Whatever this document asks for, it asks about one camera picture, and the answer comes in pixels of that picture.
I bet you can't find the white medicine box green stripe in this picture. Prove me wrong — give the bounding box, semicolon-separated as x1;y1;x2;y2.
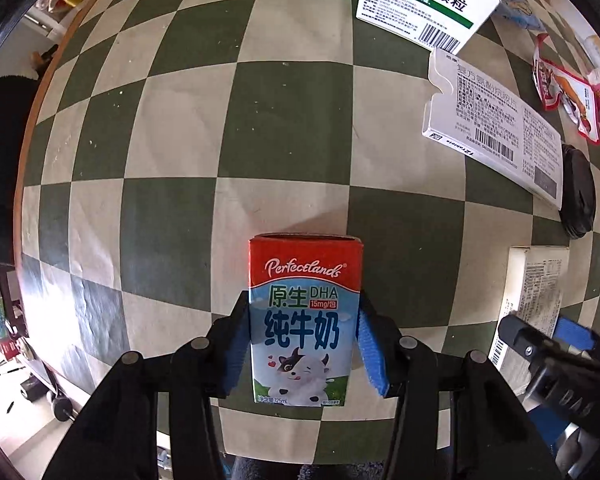
356;0;502;55

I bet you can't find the white paper packet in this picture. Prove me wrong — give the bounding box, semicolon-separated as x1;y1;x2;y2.
575;34;600;68

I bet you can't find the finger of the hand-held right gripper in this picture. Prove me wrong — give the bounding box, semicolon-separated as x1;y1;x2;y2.
552;316;600;358
496;311;556;366

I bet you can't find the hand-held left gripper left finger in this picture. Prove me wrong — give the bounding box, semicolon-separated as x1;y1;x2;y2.
42;290;253;480

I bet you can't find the white printed box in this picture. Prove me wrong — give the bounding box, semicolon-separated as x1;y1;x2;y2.
489;246;565;396

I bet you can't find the flat white medicine box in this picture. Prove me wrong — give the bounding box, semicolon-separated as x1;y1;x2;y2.
421;49;565;210

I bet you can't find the dumbbell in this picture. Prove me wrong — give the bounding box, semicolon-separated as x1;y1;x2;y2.
45;392;78;421

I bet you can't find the black jacket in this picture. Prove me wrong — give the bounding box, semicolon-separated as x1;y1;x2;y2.
0;74;43;266

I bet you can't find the light blue snack wrapper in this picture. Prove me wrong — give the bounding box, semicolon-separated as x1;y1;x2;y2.
495;0;546;31

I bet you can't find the black round lid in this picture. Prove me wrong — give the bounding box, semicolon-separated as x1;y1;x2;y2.
559;144;597;240

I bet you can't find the red and blue milk carton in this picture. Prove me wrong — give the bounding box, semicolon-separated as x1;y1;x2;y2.
248;232;365;407

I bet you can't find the green checkered tablecloth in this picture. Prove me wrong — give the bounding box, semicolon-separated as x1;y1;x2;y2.
12;0;600;466

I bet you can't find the red snack packet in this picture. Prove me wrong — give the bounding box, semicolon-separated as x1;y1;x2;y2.
531;34;600;146

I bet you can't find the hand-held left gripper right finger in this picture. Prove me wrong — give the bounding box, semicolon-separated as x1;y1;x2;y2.
356;292;563;480

